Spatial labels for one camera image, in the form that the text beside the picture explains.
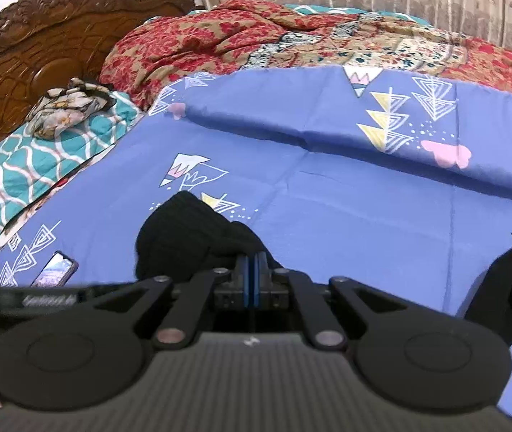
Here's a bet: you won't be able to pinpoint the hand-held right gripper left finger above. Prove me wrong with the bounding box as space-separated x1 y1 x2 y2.
89 254 250 350

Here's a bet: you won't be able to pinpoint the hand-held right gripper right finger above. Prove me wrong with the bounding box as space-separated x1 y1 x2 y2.
252 254 408 351

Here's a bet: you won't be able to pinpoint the black pants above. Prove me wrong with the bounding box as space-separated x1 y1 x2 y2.
135 191 512 347

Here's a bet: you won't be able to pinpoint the smartphone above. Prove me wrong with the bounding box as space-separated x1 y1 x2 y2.
30 251 79 288

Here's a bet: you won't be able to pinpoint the blue printed bed sheet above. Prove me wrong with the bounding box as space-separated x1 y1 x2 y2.
0 65 512 420

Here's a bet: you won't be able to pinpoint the teal wave-patterned pillow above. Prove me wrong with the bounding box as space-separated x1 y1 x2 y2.
0 90 145 237

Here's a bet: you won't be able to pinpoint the crumpled floral cloth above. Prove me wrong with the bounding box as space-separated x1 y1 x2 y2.
26 77 118 140

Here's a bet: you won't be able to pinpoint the red floral blanket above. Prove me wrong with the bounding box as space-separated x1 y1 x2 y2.
100 0 361 109

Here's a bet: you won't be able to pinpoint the carved wooden headboard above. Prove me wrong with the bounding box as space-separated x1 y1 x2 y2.
0 0 205 167

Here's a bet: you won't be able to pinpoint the patchwork printed quilt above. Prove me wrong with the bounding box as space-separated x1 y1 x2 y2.
247 11 512 102

